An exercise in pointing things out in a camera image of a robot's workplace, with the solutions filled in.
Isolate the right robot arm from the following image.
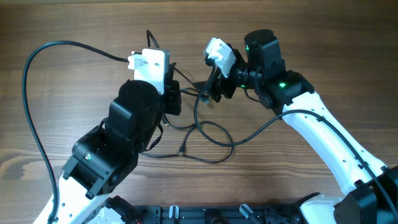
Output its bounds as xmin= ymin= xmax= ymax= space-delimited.
xmin=201 ymin=29 xmax=397 ymax=223

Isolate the left camera black cable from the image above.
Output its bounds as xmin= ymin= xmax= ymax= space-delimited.
xmin=21 ymin=40 xmax=130 ymax=224

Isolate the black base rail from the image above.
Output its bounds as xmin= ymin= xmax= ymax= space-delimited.
xmin=93 ymin=202 xmax=307 ymax=224

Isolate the right camera black cable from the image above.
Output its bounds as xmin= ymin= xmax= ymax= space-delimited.
xmin=193 ymin=67 xmax=398 ymax=224

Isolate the camera black cable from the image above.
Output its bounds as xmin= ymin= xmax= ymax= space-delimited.
xmin=193 ymin=67 xmax=398 ymax=224
xmin=21 ymin=40 xmax=130 ymax=224

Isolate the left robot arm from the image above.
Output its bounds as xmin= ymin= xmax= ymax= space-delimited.
xmin=35 ymin=64 xmax=181 ymax=223

